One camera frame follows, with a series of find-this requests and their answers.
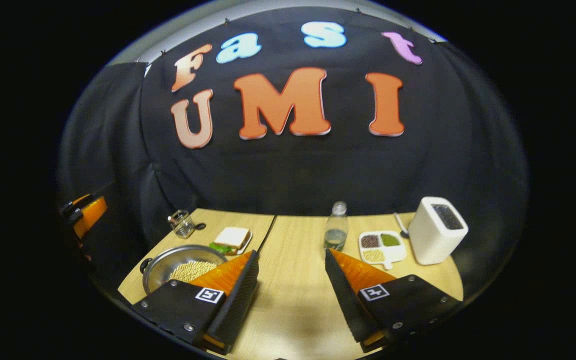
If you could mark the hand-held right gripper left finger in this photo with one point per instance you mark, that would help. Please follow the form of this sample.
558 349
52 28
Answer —
238 305

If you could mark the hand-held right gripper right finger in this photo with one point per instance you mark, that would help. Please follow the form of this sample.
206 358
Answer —
348 305

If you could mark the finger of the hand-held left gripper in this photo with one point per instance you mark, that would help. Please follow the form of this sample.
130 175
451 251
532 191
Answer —
90 212

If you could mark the stainless steel pot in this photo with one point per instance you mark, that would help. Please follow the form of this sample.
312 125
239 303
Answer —
168 260

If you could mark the soybeans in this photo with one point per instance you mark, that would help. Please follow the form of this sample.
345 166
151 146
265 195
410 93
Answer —
190 271

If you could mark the small white plate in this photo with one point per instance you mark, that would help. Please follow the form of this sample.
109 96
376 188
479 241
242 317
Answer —
249 242

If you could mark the sandwich with lettuce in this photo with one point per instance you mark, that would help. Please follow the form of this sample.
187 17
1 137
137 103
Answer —
232 237

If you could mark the clear plastic water bottle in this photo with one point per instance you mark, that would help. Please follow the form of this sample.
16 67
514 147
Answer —
336 235

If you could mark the white divided dish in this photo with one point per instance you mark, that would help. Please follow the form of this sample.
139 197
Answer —
399 250

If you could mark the metal spoon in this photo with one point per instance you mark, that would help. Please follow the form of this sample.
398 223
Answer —
402 229

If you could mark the white box-shaped appliance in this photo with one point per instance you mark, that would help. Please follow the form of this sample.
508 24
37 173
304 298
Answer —
435 237

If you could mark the black backdrop cloth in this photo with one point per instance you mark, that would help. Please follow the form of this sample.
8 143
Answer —
293 170

